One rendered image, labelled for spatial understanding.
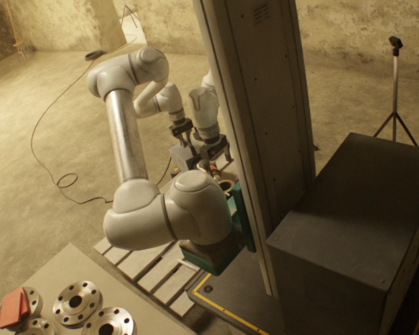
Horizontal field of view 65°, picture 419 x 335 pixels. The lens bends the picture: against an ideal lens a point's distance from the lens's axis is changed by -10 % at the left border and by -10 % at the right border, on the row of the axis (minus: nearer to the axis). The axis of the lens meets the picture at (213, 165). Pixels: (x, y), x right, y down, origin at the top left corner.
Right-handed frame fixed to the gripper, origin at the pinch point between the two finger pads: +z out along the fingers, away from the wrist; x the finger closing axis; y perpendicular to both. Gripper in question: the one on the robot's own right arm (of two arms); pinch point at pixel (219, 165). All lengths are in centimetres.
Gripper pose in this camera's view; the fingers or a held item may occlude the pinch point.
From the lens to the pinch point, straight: 163.9
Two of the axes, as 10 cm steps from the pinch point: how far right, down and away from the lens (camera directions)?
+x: 6.2, -5.7, 5.3
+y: 7.5, 2.4, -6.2
